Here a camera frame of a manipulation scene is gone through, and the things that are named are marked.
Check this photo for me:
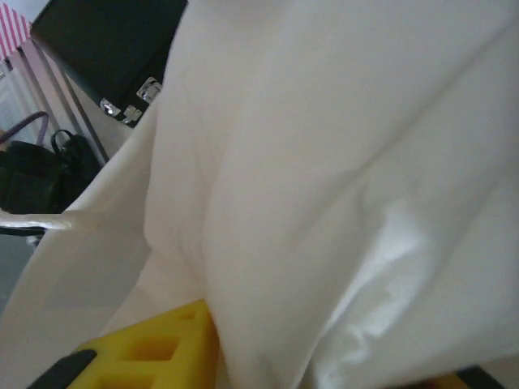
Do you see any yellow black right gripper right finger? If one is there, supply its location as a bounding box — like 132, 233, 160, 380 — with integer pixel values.
420, 364, 515, 389

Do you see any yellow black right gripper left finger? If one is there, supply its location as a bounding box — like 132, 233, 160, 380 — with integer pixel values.
27, 297, 223, 389

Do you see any white smiley print paper bag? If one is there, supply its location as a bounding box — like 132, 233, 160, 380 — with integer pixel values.
0, 0, 519, 389

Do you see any black hard case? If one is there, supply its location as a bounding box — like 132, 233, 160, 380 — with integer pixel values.
30, 0, 190, 129

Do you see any aluminium side rail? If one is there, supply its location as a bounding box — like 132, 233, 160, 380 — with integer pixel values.
11, 36, 110, 165

